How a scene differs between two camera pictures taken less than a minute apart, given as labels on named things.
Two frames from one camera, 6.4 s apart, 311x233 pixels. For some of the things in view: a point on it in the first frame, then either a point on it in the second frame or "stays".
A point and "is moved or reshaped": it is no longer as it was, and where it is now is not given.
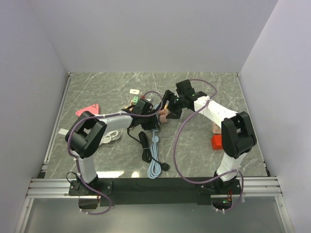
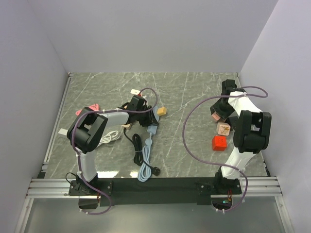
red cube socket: (216, 140) stays
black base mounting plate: (151, 191) stays
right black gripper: (169, 96) -> (223, 115)
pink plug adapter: (163, 113) is moved or reshaped
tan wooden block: (134, 91) stays
